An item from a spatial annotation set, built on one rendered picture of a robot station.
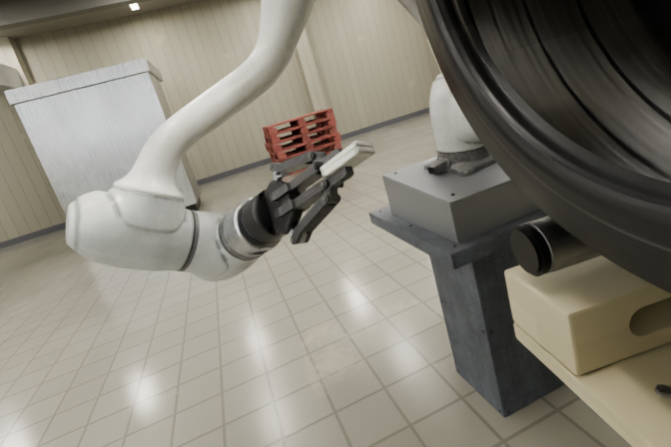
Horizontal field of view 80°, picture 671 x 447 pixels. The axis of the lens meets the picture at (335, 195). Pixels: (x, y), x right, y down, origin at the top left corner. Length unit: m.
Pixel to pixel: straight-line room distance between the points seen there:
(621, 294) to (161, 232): 0.55
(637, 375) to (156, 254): 0.57
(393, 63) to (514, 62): 9.95
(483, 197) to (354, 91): 8.97
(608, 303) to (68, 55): 9.60
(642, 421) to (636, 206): 0.18
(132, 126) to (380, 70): 6.15
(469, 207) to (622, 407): 0.69
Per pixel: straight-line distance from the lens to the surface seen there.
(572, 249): 0.37
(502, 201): 1.06
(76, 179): 6.36
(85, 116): 6.27
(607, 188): 0.25
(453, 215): 0.98
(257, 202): 0.59
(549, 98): 0.44
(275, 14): 0.76
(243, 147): 9.29
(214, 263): 0.67
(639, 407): 0.38
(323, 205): 0.50
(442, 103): 1.14
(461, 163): 1.16
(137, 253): 0.64
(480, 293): 1.22
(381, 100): 10.16
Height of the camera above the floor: 1.07
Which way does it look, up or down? 14 degrees down
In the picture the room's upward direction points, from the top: 16 degrees counter-clockwise
